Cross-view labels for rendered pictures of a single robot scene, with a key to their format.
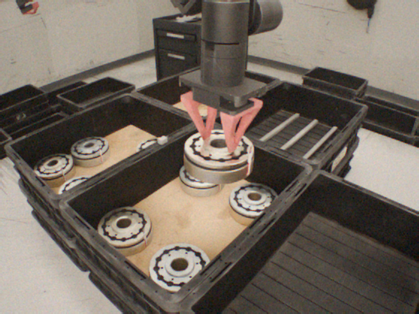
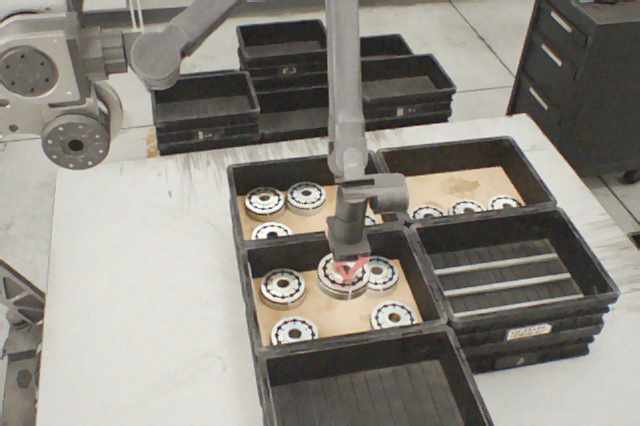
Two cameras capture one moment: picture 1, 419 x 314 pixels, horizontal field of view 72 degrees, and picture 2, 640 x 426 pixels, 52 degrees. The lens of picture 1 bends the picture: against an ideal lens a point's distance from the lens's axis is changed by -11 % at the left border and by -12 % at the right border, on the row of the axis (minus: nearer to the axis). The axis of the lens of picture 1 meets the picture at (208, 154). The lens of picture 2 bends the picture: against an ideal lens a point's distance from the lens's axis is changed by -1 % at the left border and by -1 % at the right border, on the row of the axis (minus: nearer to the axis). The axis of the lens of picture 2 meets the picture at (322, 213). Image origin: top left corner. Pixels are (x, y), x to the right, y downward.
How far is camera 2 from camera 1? 93 cm
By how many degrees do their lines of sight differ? 30
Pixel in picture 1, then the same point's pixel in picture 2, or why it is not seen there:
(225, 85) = (340, 241)
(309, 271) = (383, 399)
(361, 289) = not seen: outside the picture
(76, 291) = (230, 315)
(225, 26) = (341, 211)
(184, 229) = (326, 311)
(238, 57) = (349, 229)
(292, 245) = (392, 374)
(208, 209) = (358, 306)
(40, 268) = (213, 282)
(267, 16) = (385, 208)
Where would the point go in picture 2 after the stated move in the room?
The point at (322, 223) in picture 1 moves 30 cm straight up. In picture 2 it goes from (436, 376) to (462, 280)
